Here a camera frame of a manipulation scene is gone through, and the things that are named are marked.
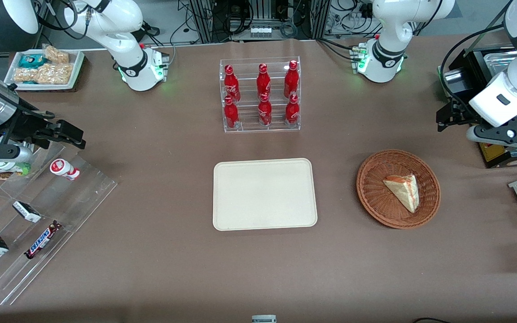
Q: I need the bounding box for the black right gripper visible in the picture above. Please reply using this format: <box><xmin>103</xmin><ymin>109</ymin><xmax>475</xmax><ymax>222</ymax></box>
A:
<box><xmin>4</xmin><ymin>110</ymin><xmax>87</xmax><ymax>150</ymax></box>

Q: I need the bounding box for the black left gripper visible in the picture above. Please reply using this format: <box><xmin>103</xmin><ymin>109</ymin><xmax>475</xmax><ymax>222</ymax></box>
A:
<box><xmin>437</xmin><ymin>97</ymin><xmax>483</xmax><ymax>133</ymax></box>

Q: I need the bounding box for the triangular sandwich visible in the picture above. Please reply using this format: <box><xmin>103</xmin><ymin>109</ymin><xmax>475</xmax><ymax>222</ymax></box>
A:
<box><xmin>382</xmin><ymin>174</ymin><xmax>421</xmax><ymax>214</ymax></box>

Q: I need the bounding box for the white snack tray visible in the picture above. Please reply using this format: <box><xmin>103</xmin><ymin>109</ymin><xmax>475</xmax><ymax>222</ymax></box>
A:
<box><xmin>4</xmin><ymin>48</ymin><xmax>86</xmax><ymax>92</ymax></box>

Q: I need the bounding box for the brown round wicker basket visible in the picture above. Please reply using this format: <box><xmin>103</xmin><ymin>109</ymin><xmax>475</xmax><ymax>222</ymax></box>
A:
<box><xmin>356</xmin><ymin>149</ymin><xmax>441</xmax><ymax>230</ymax></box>

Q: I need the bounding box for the beige rectangular plastic tray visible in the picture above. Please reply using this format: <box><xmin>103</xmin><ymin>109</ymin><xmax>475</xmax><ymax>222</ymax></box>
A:
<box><xmin>213</xmin><ymin>158</ymin><xmax>318</xmax><ymax>231</ymax></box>

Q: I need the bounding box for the white red yogurt bottle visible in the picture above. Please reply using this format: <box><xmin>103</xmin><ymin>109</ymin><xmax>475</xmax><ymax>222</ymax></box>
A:
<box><xmin>49</xmin><ymin>158</ymin><xmax>81</xmax><ymax>181</ymax></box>

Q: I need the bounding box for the black food warmer appliance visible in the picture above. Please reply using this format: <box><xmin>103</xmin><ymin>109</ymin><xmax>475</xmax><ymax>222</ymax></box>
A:
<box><xmin>437</xmin><ymin>44</ymin><xmax>517</xmax><ymax>170</ymax></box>

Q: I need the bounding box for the clear acrylic stepped display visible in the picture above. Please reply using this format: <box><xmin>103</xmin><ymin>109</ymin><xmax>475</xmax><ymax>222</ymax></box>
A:
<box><xmin>0</xmin><ymin>144</ymin><xmax>119</xmax><ymax>307</ymax></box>

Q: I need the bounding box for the large clear peanut snack bag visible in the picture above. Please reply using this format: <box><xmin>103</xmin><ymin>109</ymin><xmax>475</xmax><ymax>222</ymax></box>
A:
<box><xmin>13</xmin><ymin>62</ymin><xmax>75</xmax><ymax>85</ymax></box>

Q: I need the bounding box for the green lidded cup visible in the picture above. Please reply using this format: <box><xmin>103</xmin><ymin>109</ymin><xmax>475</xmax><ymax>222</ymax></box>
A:
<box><xmin>0</xmin><ymin>161</ymin><xmax>31</xmax><ymax>176</ymax></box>

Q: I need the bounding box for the steel food pan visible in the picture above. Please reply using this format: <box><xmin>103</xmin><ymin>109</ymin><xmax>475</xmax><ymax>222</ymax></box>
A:
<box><xmin>485</xmin><ymin>50</ymin><xmax>517</xmax><ymax>76</ymax></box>

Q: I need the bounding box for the small clear peanut snack bag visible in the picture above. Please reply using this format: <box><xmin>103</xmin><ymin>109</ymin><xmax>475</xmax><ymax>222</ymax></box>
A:
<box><xmin>43</xmin><ymin>44</ymin><xmax>70</xmax><ymax>64</ymax></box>

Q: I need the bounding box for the teal snack packet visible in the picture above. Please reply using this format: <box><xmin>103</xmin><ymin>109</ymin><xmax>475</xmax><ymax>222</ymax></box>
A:
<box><xmin>18</xmin><ymin>53</ymin><xmax>47</xmax><ymax>69</ymax></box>

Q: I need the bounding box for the snickers chocolate bar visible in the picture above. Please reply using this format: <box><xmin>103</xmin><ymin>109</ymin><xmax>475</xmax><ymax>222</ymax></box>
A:
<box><xmin>24</xmin><ymin>220</ymin><xmax>63</xmax><ymax>260</ymax></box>

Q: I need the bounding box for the red cola bottle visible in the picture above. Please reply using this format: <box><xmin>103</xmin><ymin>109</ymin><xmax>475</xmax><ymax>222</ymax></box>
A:
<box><xmin>285</xmin><ymin>94</ymin><xmax>300</xmax><ymax>126</ymax></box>
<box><xmin>223</xmin><ymin>96</ymin><xmax>240</xmax><ymax>130</ymax></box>
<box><xmin>256</xmin><ymin>63</ymin><xmax>272</xmax><ymax>97</ymax></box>
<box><xmin>223</xmin><ymin>64</ymin><xmax>241</xmax><ymax>103</ymax></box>
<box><xmin>258</xmin><ymin>93</ymin><xmax>273</xmax><ymax>127</ymax></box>
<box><xmin>284</xmin><ymin>60</ymin><xmax>300</xmax><ymax>99</ymax></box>

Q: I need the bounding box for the clear acrylic bottle rack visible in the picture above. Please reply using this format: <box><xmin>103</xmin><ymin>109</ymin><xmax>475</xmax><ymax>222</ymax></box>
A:
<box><xmin>219</xmin><ymin>56</ymin><xmax>302</xmax><ymax>134</ymax></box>

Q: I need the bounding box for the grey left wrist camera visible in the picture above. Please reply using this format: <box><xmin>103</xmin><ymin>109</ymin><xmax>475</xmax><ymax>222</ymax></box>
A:
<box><xmin>466</xmin><ymin>124</ymin><xmax>517</xmax><ymax>150</ymax></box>

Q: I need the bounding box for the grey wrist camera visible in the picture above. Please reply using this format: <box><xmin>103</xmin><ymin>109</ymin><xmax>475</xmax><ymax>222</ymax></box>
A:
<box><xmin>0</xmin><ymin>144</ymin><xmax>34</xmax><ymax>163</ymax></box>
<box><xmin>466</xmin><ymin>124</ymin><xmax>517</xmax><ymax>150</ymax></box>

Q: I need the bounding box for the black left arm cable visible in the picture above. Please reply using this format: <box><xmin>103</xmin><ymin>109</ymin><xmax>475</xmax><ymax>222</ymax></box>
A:
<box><xmin>440</xmin><ymin>20</ymin><xmax>517</xmax><ymax>106</ymax></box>

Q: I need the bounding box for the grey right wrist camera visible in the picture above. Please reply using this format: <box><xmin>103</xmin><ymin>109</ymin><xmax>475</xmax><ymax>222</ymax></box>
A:
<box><xmin>0</xmin><ymin>144</ymin><xmax>34</xmax><ymax>163</ymax></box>

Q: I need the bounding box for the aluminium equipment frame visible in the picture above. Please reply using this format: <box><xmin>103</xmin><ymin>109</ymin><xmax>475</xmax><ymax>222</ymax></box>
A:
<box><xmin>189</xmin><ymin>0</ymin><xmax>331</xmax><ymax>44</ymax></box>

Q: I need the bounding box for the coiled grey cable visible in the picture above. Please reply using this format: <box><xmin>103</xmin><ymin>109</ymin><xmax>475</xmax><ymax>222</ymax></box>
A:
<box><xmin>279</xmin><ymin>22</ymin><xmax>299</xmax><ymax>39</ymax></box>

